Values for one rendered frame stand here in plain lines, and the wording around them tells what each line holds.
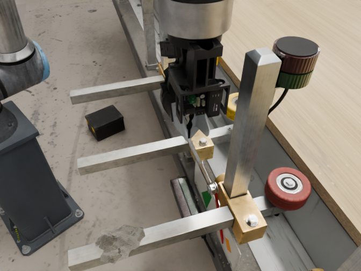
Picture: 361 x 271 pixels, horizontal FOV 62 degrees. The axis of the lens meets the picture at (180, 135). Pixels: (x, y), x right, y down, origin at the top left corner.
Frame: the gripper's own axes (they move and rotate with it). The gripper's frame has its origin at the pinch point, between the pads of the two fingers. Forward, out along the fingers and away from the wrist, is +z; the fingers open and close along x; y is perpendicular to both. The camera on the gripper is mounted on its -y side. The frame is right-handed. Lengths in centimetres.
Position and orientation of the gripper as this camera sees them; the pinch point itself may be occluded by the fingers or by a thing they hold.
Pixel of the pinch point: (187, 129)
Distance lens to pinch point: 53.7
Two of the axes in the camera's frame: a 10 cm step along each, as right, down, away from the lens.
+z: 0.0, 7.1, 7.0
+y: 3.0, 6.7, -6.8
